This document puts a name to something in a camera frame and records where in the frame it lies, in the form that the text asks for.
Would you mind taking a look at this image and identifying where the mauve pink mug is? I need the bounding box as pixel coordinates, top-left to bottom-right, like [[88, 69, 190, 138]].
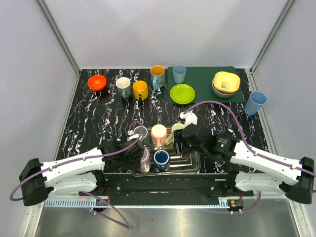
[[140, 148, 152, 173]]

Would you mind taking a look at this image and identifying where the dark grey mug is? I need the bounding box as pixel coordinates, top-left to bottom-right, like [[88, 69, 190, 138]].
[[133, 126, 151, 145]]

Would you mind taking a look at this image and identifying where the navy blue mug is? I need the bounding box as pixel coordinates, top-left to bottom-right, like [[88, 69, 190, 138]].
[[153, 150, 170, 172]]

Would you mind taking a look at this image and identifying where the yellow ribbed mug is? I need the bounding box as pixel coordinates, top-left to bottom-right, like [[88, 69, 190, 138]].
[[132, 80, 149, 101]]

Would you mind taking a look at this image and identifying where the blue grey mug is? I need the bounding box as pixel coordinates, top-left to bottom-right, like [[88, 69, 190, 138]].
[[116, 77, 131, 99]]

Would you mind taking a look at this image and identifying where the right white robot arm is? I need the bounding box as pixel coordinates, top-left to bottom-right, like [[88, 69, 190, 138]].
[[174, 124, 315, 204]]

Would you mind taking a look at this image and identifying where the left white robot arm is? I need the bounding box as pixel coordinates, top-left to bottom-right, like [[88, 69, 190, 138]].
[[19, 138, 145, 206]]

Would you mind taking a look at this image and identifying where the light green mug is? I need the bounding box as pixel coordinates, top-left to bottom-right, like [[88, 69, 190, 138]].
[[164, 123, 184, 145]]

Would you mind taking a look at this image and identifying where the pink orange mug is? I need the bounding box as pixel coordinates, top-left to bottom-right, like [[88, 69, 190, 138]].
[[151, 124, 167, 150]]

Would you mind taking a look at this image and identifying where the light blue patterned mug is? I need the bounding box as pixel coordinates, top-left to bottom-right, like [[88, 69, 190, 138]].
[[150, 65, 165, 90]]

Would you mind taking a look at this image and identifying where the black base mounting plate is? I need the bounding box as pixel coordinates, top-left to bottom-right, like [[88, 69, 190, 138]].
[[91, 174, 254, 198]]

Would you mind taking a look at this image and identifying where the silver metal tray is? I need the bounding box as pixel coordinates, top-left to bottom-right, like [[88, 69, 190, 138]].
[[130, 127, 200, 177]]

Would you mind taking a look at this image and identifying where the lime green plate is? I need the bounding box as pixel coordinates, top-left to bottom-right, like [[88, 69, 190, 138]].
[[169, 84, 196, 105]]

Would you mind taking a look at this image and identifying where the grey bowl under yellow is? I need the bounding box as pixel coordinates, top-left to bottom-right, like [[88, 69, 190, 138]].
[[211, 79, 238, 99]]

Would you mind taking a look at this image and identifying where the dark green mat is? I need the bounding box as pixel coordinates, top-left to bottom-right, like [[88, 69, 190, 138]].
[[167, 66, 244, 104]]

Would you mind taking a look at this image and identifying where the yellow square bowl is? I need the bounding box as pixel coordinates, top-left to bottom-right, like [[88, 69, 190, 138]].
[[213, 71, 241, 94]]

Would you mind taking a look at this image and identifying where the light blue cup on mat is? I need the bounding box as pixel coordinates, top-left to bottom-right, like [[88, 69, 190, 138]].
[[173, 65, 187, 84]]

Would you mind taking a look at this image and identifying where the light blue cup right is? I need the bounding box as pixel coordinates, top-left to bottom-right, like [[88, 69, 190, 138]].
[[244, 91, 267, 116]]

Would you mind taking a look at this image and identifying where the orange red bowl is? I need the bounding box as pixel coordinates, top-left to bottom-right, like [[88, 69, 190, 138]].
[[87, 75, 107, 91]]

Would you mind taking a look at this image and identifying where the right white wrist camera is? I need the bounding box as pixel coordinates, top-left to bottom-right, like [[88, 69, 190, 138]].
[[180, 112, 198, 127]]

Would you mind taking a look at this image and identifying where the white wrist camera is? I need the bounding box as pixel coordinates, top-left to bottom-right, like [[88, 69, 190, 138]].
[[127, 129, 142, 141], [180, 112, 198, 127]]

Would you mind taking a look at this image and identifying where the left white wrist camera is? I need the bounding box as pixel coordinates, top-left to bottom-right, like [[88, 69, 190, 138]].
[[127, 129, 142, 141]]

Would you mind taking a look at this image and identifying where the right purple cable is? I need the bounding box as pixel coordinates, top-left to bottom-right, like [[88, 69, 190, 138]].
[[181, 100, 316, 214]]

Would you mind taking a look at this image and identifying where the front aluminium rail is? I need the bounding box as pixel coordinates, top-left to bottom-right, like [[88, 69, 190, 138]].
[[43, 192, 240, 209]]

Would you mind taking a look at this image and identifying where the right aluminium frame post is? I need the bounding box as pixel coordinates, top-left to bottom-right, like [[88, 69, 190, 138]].
[[249, 0, 297, 74]]

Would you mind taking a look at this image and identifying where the aluminium frame post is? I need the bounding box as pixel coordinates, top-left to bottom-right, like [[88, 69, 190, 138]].
[[249, 0, 297, 74], [36, 0, 81, 74]]

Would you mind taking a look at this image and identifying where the left aluminium frame post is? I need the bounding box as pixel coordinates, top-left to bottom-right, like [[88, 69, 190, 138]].
[[36, 0, 81, 74]]

